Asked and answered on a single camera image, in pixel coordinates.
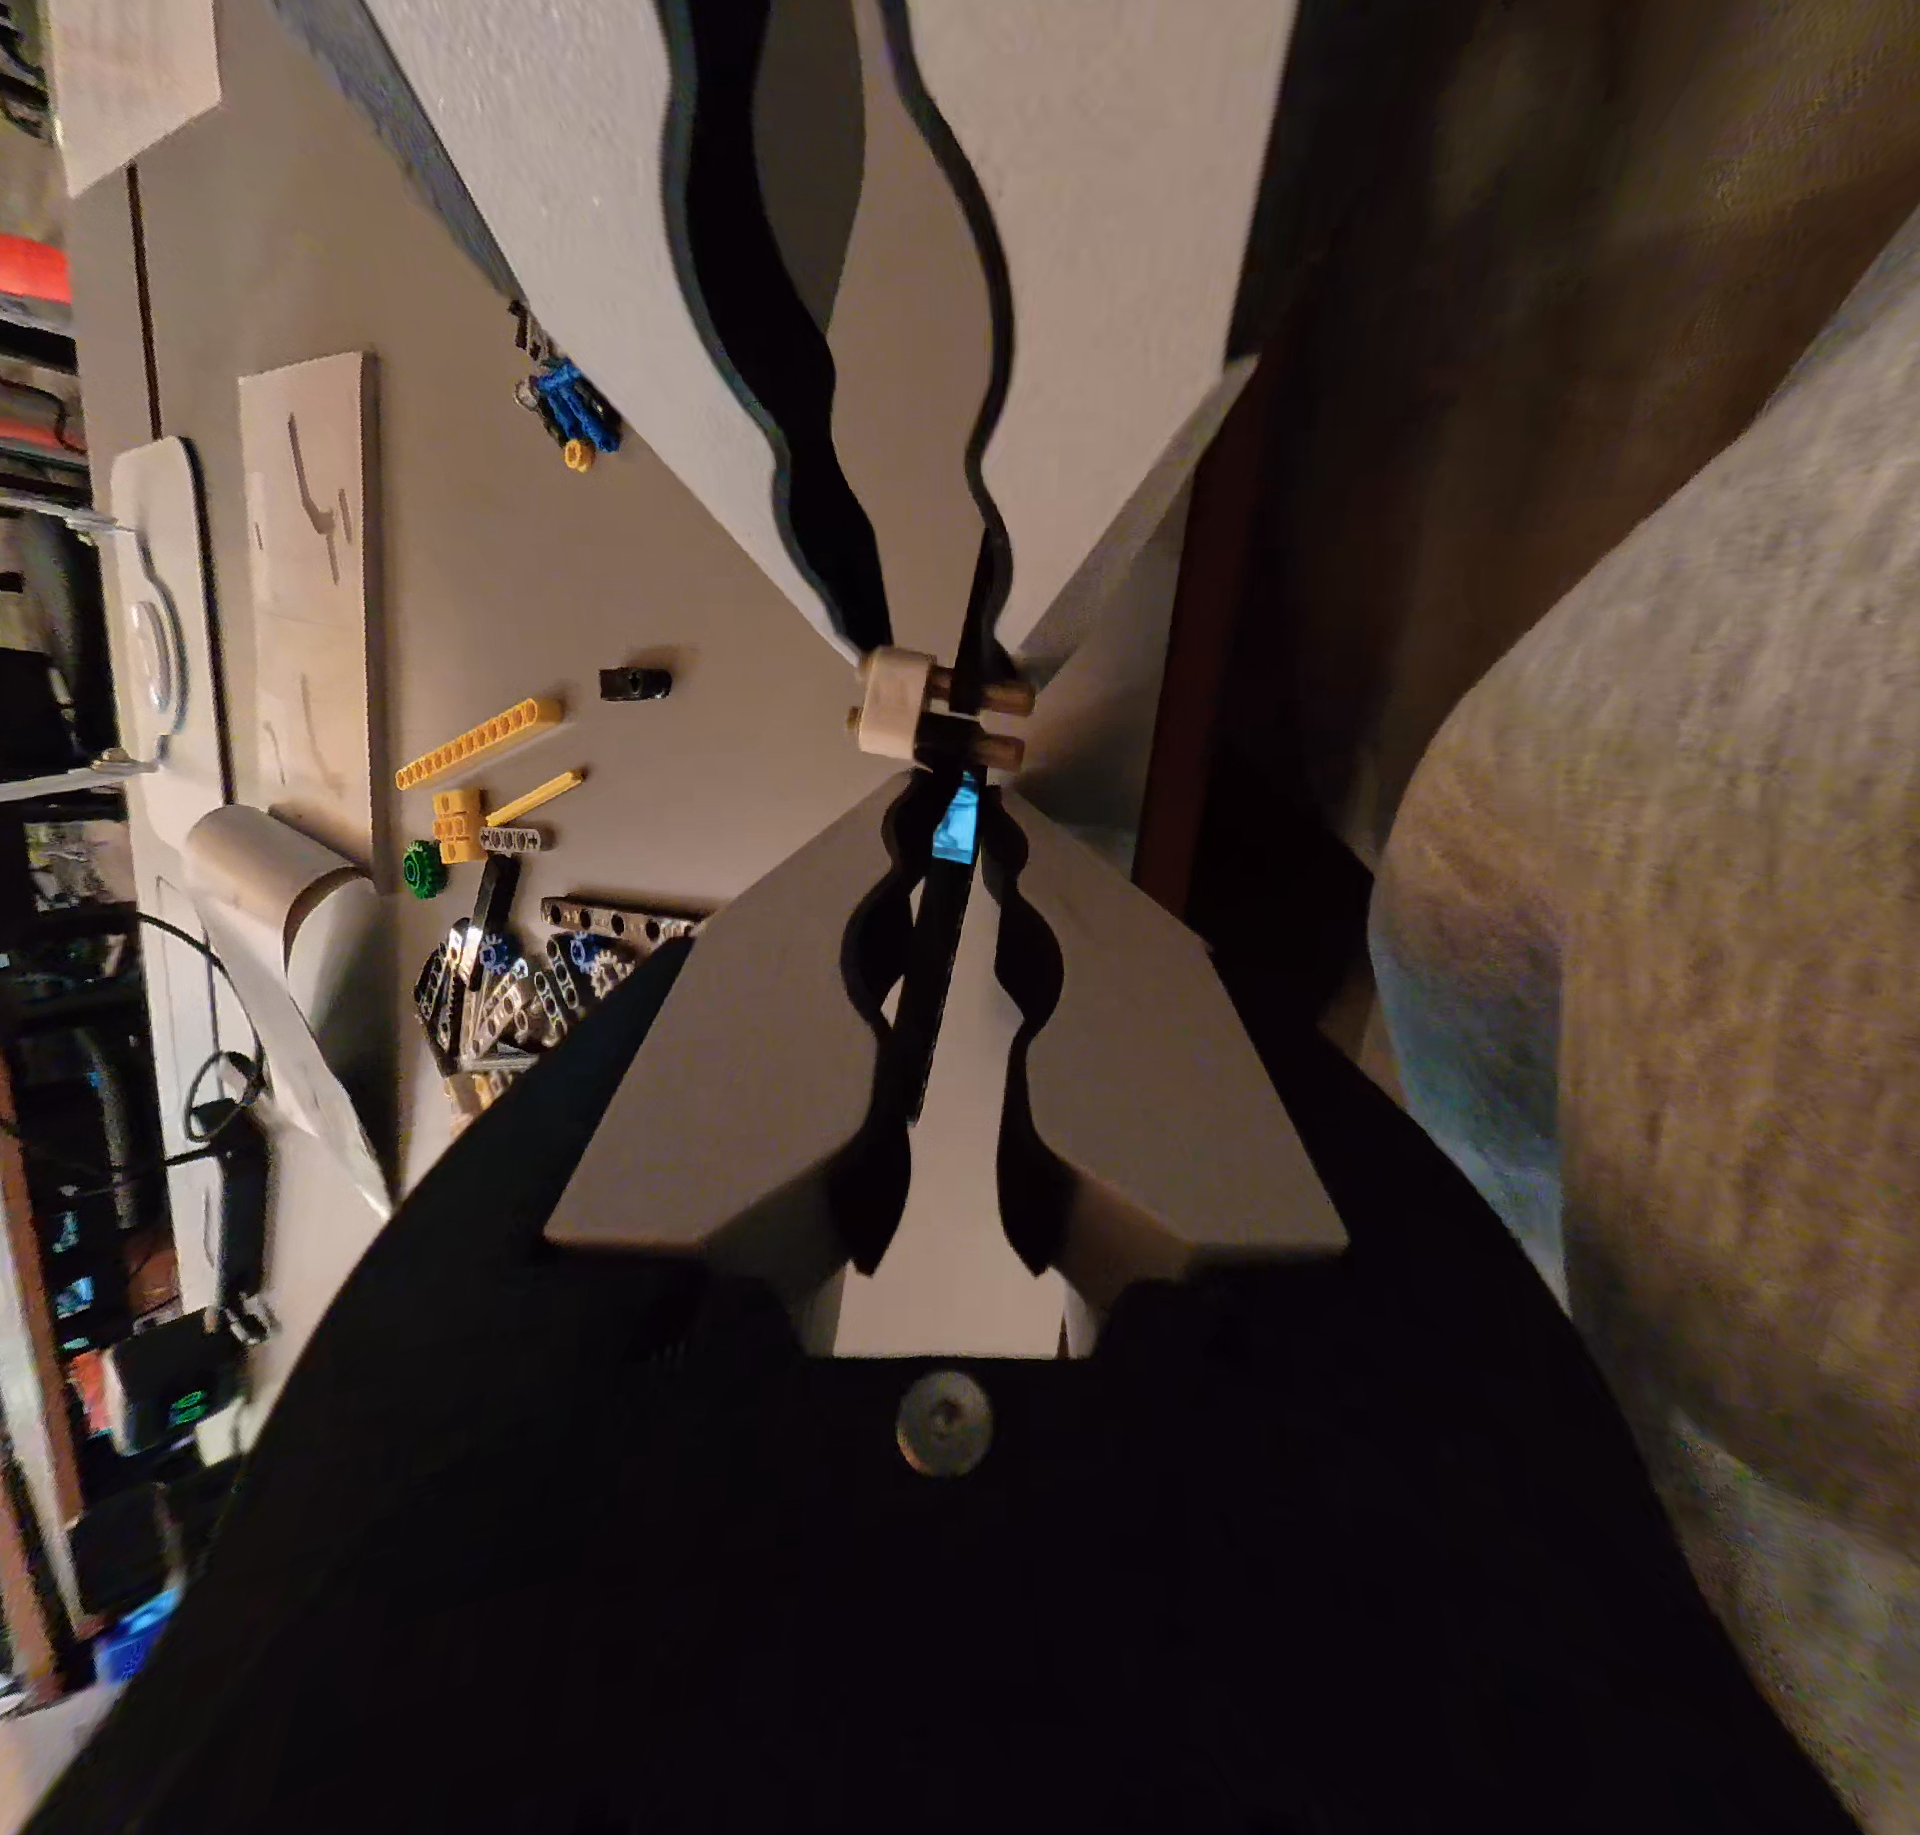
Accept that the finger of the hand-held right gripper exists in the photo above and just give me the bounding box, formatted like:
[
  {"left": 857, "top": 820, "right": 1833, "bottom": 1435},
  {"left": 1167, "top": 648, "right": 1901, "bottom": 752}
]
[
  {"left": 195, "top": 0, "right": 897, "bottom": 667},
  {"left": 868, "top": 0, "right": 1319, "bottom": 710}
]

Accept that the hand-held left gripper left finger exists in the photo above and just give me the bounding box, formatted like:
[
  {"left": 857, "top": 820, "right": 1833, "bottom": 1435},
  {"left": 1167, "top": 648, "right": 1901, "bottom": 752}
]
[{"left": 541, "top": 776, "right": 924, "bottom": 1357}]

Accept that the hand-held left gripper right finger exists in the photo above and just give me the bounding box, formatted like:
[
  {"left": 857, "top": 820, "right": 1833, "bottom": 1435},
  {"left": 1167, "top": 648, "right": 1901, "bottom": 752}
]
[{"left": 975, "top": 776, "right": 1350, "bottom": 1349}]

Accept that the black lego beam assembly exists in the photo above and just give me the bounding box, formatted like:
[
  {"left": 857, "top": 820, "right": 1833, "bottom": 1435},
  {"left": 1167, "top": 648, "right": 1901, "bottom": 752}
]
[{"left": 846, "top": 648, "right": 1036, "bottom": 1125}]

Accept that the pile of lego beams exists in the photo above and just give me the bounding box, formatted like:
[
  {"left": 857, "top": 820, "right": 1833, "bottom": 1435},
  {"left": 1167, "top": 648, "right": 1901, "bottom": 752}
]
[{"left": 412, "top": 851, "right": 706, "bottom": 1116}]

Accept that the pile of blue lego pins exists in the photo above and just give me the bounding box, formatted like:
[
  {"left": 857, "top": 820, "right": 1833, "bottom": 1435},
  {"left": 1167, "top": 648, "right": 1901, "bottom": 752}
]
[{"left": 508, "top": 299, "right": 625, "bottom": 476}]

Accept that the long yellow lego beam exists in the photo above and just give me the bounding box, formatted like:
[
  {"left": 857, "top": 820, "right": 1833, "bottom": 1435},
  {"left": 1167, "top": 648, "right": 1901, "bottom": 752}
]
[{"left": 394, "top": 697, "right": 566, "bottom": 791}]

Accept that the lego instruction booklet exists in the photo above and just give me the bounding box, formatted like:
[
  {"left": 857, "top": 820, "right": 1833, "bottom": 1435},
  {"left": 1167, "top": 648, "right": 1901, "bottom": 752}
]
[{"left": 182, "top": 804, "right": 399, "bottom": 1214}]

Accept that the pale paper sheet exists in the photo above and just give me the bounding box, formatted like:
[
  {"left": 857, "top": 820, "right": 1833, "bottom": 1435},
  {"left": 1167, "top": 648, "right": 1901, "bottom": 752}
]
[
  {"left": 30, "top": 0, "right": 224, "bottom": 200},
  {"left": 240, "top": 354, "right": 378, "bottom": 869}
]

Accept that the black power adapter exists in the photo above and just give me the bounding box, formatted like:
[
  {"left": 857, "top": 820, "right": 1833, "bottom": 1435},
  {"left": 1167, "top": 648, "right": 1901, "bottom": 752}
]
[{"left": 210, "top": 1107, "right": 274, "bottom": 1304}]

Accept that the charger with green display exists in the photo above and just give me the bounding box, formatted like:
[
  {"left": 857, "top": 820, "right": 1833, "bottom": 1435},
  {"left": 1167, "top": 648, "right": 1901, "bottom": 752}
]
[{"left": 112, "top": 1310, "right": 249, "bottom": 1453}]

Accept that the white plate device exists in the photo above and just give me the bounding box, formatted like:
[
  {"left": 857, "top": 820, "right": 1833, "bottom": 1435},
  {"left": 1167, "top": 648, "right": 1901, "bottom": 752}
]
[{"left": 103, "top": 438, "right": 229, "bottom": 806}]

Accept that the black cable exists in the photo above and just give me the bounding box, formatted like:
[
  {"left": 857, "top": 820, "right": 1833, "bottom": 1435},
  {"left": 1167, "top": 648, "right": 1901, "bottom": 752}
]
[{"left": 136, "top": 905, "right": 274, "bottom": 1165}]

